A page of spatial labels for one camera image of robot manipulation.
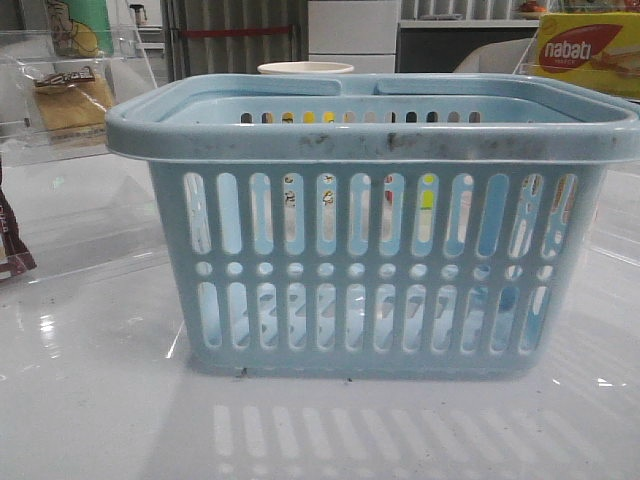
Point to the packaged bread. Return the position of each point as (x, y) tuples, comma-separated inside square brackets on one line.
[(74, 98)]

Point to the light blue plastic basket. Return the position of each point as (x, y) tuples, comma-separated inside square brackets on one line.
[(376, 225)]

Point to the cream paper cup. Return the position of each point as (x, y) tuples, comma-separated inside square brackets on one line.
[(305, 68)]

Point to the white drawer cabinet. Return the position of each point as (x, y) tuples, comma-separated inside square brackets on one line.
[(360, 33)]

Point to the clear acrylic stand right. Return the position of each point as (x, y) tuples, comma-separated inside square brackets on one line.
[(527, 61)]

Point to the maroon snack bag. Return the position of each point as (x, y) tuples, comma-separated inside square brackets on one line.
[(16, 258)]

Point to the clear acrylic shelf left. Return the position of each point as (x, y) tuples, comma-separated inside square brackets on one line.
[(127, 71)]

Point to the green cartoon snack package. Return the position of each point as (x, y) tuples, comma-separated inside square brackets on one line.
[(80, 28)]

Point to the yellow nabati wafer box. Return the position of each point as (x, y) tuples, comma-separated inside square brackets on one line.
[(596, 51)]

